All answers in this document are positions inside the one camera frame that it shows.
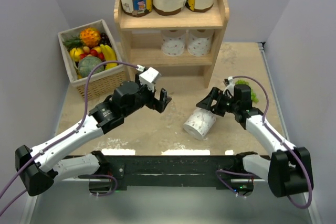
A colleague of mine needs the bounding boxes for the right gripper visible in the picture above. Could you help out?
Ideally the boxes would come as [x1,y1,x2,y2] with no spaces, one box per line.
[196,87,239,117]

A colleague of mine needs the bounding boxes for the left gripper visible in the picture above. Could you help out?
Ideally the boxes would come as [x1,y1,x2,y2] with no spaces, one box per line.
[123,73,172,118]

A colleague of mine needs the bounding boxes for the dotted paper roll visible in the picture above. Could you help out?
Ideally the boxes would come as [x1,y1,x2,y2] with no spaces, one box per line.
[187,29,214,57]
[161,30,186,57]
[183,108,216,140]

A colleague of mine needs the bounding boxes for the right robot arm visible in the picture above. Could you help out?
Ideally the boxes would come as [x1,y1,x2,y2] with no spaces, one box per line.
[196,84,313,198]

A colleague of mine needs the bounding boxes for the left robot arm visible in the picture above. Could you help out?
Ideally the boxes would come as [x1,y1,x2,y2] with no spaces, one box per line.
[15,68,171,196]

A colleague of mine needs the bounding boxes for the wooden three-tier shelf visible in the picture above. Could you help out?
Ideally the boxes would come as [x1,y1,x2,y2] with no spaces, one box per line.
[114,0,229,87]

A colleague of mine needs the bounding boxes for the green grape bunch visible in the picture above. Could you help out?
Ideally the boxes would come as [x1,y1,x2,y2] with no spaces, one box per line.
[235,79,259,104]

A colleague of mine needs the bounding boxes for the wicker basket with liner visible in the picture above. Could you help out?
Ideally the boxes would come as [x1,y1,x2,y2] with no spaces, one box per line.
[58,19,128,100]

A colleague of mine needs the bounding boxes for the yellow bananas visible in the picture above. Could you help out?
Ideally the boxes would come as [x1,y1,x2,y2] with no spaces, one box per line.
[100,44,118,70]

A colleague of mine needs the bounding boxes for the dark grape bunch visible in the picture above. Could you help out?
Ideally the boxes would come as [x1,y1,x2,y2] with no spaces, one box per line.
[100,33,112,47]

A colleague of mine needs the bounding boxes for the green melon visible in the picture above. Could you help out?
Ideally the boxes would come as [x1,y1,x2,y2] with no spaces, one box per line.
[78,56,102,78]

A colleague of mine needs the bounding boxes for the orange pineapple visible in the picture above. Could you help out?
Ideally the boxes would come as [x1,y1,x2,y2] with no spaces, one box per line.
[79,27,101,48]

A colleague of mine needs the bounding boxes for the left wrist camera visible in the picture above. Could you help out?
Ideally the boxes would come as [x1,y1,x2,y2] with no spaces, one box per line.
[137,65,161,92]

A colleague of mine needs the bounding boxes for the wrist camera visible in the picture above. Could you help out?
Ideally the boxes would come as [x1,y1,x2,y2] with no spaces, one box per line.
[223,76,235,94]
[137,65,161,92]

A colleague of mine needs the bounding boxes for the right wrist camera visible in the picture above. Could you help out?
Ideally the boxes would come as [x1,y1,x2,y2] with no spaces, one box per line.
[223,76,235,94]

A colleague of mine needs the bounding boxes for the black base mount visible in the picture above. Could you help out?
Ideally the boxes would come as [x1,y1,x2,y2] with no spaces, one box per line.
[94,155,258,190]

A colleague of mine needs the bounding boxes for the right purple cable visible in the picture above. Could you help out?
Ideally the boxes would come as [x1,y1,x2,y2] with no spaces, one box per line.
[215,76,314,209]

